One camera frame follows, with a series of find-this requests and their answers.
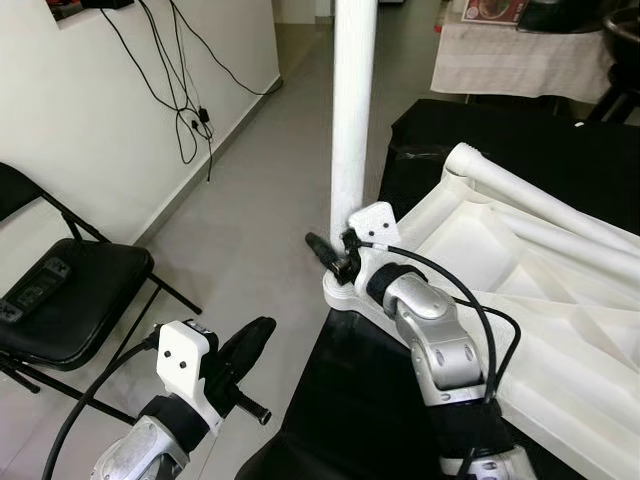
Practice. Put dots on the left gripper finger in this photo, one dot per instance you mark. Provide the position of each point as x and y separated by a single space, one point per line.
248 345

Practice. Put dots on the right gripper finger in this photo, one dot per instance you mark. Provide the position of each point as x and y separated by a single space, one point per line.
325 250

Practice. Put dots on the white plastic table leg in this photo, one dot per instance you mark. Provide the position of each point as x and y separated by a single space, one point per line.
530 190
590 240
352 100

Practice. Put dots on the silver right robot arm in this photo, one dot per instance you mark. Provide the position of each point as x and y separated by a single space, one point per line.
445 350

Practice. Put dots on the black tablecloth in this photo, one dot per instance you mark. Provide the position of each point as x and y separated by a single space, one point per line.
350 400

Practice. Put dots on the black folding chair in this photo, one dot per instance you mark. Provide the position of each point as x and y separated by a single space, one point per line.
80 300

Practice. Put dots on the black plug adapter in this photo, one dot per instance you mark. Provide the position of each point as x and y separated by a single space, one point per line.
203 115

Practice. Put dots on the white plastic table top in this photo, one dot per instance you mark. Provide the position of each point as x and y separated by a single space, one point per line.
560 330

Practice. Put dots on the black power strip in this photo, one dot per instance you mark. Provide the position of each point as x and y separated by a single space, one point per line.
35 290

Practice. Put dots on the beige mat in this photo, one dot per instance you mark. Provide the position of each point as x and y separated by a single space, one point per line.
520 60

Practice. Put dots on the red printed box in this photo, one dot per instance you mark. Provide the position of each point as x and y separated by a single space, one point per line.
492 10

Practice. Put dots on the black stool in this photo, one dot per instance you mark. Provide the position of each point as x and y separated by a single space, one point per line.
620 105

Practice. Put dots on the black bag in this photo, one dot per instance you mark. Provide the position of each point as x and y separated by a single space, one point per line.
560 15

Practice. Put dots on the black device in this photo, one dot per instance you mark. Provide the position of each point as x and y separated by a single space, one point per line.
95 6

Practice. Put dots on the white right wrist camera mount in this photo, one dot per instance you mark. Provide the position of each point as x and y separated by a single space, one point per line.
375 222

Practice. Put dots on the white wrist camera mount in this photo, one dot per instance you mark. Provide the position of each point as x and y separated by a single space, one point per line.
375 222
183 350

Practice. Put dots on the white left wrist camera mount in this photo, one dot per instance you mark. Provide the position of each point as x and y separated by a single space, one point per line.
183 350

